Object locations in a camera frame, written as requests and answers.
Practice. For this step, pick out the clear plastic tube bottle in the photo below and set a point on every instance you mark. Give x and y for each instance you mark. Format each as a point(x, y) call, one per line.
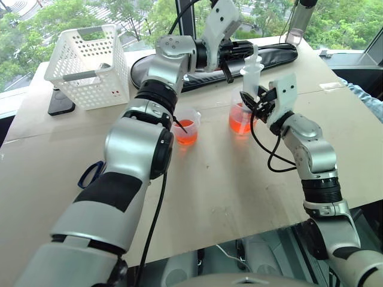
point(297, 21)

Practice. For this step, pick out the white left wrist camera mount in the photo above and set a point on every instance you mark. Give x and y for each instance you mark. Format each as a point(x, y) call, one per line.
point(217, 24)

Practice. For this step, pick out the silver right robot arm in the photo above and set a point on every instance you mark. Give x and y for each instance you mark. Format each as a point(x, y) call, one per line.
point(314, 149)

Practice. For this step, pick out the person's blue denim sleeve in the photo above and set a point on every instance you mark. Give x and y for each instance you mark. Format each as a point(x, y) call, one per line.
point(368, 100)

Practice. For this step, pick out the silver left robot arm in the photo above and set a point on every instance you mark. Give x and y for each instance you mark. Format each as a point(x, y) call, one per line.
point(134, 146)

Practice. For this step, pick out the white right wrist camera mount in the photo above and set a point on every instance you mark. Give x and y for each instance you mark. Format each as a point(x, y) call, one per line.
point(284, 92)

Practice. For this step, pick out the plastic cup with spout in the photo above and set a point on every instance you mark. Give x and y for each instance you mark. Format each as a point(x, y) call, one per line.
point(188, 139)

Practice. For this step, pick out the long black zipper bag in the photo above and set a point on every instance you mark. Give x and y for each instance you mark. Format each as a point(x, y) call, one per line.
point(269, 55)

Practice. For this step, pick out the plastic cup red liquid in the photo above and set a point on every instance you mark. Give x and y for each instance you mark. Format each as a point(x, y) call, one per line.
point(237, 123)

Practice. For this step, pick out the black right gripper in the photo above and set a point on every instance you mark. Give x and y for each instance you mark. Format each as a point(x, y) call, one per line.
point(264, 109)

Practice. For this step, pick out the flat black device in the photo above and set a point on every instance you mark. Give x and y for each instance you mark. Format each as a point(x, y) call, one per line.
point(60, 108)

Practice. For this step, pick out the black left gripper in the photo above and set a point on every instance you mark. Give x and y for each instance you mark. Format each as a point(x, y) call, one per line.
point(229, 51)

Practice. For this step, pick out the white perforated plastic basket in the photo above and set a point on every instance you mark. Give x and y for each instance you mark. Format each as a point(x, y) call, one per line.
point(89, 56)

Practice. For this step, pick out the black window frame post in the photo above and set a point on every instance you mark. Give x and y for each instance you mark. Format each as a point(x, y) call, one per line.
point(187, 18)

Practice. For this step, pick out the grey robot torso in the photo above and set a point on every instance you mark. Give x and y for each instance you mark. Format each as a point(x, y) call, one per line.
point(248, 281)

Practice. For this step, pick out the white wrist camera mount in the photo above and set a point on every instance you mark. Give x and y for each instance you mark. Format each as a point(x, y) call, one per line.
point(217, 24)
point(284, 92)

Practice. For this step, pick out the clear plastic syringe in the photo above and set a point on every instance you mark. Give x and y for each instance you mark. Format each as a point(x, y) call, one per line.
point(250, 77)

